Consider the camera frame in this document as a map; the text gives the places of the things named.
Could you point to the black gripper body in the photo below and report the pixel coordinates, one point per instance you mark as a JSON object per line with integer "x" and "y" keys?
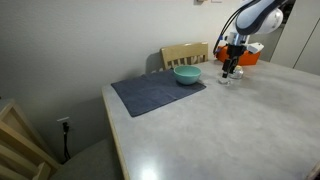
{"x": 235, "y": 50}

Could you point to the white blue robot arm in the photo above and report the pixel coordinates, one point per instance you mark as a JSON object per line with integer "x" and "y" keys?
{"x": 260, "y": 16}

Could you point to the orange cardboard box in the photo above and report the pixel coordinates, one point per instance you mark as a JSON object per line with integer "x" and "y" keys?
{"x": 250, "y": 60}

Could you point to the mint green bowl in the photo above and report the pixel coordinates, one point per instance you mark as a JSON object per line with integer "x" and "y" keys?
{"x": 187, "y": 75}

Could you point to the white closet door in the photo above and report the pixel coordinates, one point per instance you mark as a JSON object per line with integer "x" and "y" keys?
{"x": 300, "y": 33}

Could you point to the dark blue cloth placemat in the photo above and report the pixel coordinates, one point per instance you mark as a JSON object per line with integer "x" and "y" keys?
{"x": 150, "y": 93}

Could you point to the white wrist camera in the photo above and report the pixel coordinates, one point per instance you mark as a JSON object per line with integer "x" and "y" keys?
{"x": 255, "y": 47}

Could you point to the white light switch plate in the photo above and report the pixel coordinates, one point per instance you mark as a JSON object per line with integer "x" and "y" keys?
{"x": 216, "y": 0}

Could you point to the beige wall thermostat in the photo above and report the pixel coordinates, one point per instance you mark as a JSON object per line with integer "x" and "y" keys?
{"x": 200, "y": 1}

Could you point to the white wall outlet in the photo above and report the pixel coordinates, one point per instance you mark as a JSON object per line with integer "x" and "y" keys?
{"x": 62, "y": 119}

